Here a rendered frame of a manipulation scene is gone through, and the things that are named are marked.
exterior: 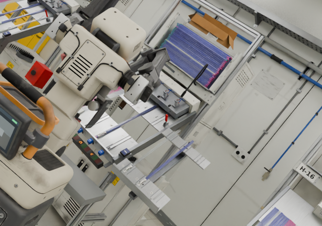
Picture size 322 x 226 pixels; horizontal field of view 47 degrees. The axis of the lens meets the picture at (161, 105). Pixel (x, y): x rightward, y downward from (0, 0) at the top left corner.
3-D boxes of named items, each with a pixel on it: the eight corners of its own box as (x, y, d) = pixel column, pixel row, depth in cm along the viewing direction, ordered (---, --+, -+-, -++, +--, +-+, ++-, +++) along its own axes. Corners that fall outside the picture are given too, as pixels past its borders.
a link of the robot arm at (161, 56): (167, 42, 201) (174, 59, 205) (144, 50, 205) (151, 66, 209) (151, 66, 161) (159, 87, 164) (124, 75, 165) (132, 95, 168)
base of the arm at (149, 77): (130, 72, 154) (153, 90, 153) (140, 65, 160) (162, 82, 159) (123, 86, 160) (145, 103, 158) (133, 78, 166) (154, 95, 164)
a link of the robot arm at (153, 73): (147, 74, 159) (152, 85, 160) (159, 65, 166) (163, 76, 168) (132, 77, 164) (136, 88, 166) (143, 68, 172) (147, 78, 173)
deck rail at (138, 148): (114, 167, 217) (114, 160, 212) (111, 164, 217) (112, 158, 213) (194, 118, 258) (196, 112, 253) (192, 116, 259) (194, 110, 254)
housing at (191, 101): (188, 120, 257) (192, 105, 247) (143, 82, 280) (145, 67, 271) (196, 115, 262) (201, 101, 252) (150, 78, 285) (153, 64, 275)
